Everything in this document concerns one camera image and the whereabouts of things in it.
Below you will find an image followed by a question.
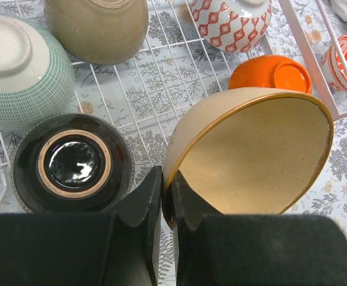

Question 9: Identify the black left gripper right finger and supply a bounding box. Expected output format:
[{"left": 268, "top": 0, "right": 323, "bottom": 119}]
[{"left": 171, "top": 173, "right": 347, "bottom": 285}]

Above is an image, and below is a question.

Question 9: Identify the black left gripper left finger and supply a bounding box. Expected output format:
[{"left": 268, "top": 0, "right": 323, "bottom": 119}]
[{"left": 0, "top": 166, "right": 162, "bottom": 285}]

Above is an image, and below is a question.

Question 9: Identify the black gold pattern bowl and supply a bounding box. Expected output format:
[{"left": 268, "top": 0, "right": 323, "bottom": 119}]
[{"left": 11, "top": 113, "right": 135, "bottom": 213}]

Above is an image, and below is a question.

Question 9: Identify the cream bird pattern bowl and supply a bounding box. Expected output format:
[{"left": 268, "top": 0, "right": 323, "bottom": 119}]
[{"left": 162, "top": 87, "right": 334, "bottom": 226}]

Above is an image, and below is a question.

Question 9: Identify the white wire dish rack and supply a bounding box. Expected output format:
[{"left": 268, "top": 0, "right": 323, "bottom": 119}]
[{"left": 0, "top": 0, "right": 347, "bottom": 215}]

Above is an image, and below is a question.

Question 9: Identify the olive tan bowl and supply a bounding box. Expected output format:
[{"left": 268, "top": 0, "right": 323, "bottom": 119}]
[{"left": 43, "top": 0, "right": 149, "bottom": 65}]

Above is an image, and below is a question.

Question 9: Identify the orange plastic bowl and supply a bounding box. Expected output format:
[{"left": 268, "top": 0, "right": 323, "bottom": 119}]
[{"left": 229, "top": 55, "right": 312, "bottom": 94}]

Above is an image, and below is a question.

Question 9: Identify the pale green check bowl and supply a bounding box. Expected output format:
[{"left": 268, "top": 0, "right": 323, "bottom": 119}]
[{"left": 0, "top": 14, "right": 75, "bottom": 131}]

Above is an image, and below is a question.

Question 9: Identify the white red diamond pattern bowl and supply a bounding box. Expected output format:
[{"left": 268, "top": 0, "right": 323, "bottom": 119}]
[{"left": 191, "top": 0, "right": 273, "bottom": 53}]

